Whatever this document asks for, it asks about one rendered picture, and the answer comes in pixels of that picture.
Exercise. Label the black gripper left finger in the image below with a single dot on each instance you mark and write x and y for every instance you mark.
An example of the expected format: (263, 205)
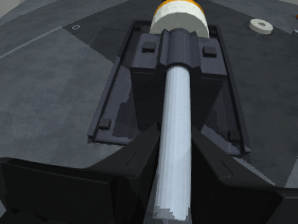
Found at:
(116, 190)

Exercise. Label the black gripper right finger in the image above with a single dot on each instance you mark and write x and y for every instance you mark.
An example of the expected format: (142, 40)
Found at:
(225, 192)

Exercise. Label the silver metal shaft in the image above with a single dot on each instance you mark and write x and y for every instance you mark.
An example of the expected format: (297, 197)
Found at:
(174, 175)

